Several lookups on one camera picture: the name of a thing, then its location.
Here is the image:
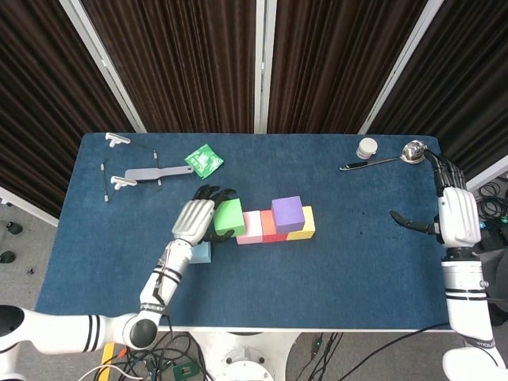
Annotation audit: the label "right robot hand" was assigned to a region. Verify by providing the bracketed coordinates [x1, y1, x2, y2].
[389, 148, 482, 249]

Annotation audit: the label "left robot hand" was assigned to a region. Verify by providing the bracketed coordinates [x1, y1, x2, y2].
[170, 184, 238, 245]

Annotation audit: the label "light blue cube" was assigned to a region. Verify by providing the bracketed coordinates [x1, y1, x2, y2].
[189, 241, 213, 265]

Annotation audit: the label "green cube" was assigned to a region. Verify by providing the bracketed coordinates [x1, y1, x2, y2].
[213, 198, 245, 238]

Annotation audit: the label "red cube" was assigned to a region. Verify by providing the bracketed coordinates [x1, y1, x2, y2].
[260, 210, 289, 244]

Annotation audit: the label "purple cube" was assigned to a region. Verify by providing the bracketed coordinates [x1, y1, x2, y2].
[271, 195, 306, 234]

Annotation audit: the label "yellow cube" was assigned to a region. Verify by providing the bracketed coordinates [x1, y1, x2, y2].
[286, 205, 317, 241]

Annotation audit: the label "pink cube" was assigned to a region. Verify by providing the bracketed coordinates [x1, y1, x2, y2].
[237, 210, 264, 245]

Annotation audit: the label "green sachet packet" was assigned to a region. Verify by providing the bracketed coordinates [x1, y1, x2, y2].
[183, 143, 225, 180]

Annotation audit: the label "blue velvet table cloth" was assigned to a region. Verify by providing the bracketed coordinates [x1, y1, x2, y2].
[33, 133, 485, 330]

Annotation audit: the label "white medicine jar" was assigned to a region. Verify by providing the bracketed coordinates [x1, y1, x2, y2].
[356, 137, 378, 160]

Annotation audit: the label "brown folding screen panel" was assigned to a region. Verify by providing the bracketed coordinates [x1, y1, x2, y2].
[0, 0, 147, 228]
[59, 0, 266, 134]
[359, 0, 508, 202]
[256, 0, 441, 134]

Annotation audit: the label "green circuit board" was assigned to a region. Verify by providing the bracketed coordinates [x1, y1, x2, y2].
[173, 363, 198, 381]

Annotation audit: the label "yellow floor tape strip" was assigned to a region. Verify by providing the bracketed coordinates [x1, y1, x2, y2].
[101, 343, 117, 368]

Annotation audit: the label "tangled black floor cables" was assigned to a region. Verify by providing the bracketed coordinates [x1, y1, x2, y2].
[474, 180, 508, 223]
[118, 331, 211, 381]

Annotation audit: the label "steel ladle black handle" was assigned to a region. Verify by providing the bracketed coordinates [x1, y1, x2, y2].
[339, 139, 429, 172]

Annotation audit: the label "white wire folding stand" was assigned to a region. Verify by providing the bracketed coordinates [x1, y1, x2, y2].
[98, 133, 162, 203]

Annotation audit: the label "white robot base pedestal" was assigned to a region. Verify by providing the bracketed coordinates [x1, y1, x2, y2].
[190, 331, 298, 381]

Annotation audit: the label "white floor cable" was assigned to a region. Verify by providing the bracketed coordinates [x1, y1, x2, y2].
[79, 364, 138, 381]

